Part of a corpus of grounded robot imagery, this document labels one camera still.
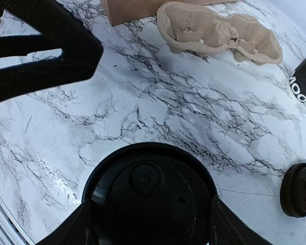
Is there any spare black cup lid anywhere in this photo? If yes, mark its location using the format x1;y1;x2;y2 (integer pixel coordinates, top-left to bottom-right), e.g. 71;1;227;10
280;163;306;218

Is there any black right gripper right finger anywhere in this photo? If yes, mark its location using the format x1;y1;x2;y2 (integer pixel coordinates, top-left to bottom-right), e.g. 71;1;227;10
210;196;270;245

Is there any brown paper bag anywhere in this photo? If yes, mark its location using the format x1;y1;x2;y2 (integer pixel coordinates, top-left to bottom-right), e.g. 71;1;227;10
100;0;235;27

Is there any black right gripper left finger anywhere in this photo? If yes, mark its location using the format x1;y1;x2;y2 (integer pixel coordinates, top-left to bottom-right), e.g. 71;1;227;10
37;200;94;245

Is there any stack of black paper cups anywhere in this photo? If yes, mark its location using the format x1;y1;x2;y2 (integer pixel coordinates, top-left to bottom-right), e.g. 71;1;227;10
286;58;306;104

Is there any black takeout coffee cup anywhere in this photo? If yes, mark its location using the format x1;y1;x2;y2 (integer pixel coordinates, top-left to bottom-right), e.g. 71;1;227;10
82;142;217;244

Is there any brown cardboard cup carrier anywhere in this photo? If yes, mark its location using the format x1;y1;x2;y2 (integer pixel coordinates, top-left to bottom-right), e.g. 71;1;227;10
157;2;283;65

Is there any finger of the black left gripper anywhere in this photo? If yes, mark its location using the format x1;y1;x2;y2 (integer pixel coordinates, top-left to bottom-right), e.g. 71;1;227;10
0;1;104;102

